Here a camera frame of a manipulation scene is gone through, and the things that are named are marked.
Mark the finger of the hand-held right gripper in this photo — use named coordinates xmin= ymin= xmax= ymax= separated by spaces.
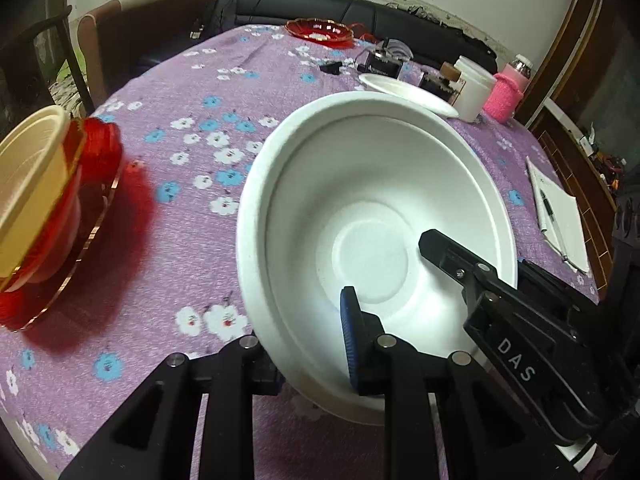
xmin=419 ymin=229 xmax=608 ymax=446

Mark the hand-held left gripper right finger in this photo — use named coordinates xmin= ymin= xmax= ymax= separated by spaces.
xmin=339 ymin=286 xmax=576 ymax=480

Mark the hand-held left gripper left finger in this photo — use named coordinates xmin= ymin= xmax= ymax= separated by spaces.
xmin=59 ymin=335 xmax=283 ymax=480

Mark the large white foam bowl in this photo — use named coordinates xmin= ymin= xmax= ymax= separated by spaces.
xmin=236 ymin=91 xmax=518 ymax=427

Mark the large red glass plate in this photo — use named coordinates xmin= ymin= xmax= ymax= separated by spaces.
xmin=0 ymin=160 xmax=128 ymax=333

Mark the beige plastic bowl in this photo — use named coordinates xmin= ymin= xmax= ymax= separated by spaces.
xmin=0 ymin=105 xmax=83 ymax=281

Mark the black and white pen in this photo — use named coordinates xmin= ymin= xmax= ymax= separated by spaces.
xmin=541 ymin=195 xmax=568 ymax=263

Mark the white notebook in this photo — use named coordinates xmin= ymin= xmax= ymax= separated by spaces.
xmin=526 ymin=156 xmax=592 ymax=275

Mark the bottle with pink knitted cover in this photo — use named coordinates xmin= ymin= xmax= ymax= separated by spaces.
xmin=484 ymin=54 xmax=532 ymax=123

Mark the white plastic jar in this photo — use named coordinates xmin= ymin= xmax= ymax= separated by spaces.
xmin=452 ymin=56 xmax=496 ymax=123

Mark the black device with clear dome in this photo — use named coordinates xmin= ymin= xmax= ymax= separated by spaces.
xmin=356 ymin=37 xmax=415 ymax=78

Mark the wooden cabinet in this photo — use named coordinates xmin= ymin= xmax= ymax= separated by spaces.
xmin=515 ymin=0 xmax=640 ymax=301

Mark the small red glass plate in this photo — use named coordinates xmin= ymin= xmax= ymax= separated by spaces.
xmin=284 ymin=17 xmax=355 ymax=45

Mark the black leather sofa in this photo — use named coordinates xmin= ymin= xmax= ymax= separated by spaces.
xmin=135 ymin=0 xmax=498 ymax=73

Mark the dark wooden chair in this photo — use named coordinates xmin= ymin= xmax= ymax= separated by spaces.
xmin=0 ymin=5 xmax=96 ymax=121

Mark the brown upholstered chair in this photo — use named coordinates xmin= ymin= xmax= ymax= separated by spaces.
xmin=77 ymin=0 xmax=217 ymax=106

